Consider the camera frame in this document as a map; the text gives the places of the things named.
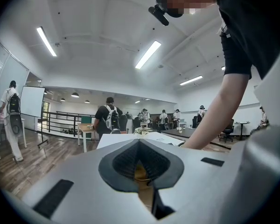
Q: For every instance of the small potted plant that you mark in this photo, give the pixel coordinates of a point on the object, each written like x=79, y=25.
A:
x=179, y=130

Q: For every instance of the long ceiling light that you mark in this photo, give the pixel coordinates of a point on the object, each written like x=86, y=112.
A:
x=148, y=54
x=191, y=80
x=46, y=41

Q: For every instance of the wooden table with white legs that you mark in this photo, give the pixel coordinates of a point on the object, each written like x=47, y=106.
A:
x=85, y=126

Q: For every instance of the green board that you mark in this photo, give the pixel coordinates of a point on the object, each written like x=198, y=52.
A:
x=87, y=120

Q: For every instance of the person's right forearm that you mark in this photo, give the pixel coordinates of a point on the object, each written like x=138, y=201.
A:
x=217, y=111

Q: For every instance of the white rolling whiteboard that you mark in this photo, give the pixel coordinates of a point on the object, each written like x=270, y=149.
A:
x=32, y=100

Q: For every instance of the small round table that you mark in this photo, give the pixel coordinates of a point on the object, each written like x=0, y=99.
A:
x=242, y=123

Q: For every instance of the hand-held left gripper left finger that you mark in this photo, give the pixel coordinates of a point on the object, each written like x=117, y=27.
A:
x=79, y=171

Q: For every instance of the green potted plant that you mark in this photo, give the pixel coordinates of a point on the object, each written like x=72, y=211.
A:
x=142, y=130

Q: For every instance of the black head-worn camera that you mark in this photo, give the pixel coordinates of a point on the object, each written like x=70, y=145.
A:
x=159, y=15

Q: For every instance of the black office chair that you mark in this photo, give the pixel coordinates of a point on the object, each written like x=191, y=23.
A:
x=228, y=129

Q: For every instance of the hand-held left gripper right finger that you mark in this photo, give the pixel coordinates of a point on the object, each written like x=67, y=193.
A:
x=200, y=183

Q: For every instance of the black metal railing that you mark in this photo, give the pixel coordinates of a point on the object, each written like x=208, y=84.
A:
x=60, y=121

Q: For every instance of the person's black t-shirt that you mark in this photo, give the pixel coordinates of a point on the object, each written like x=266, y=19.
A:
x=252, y=20

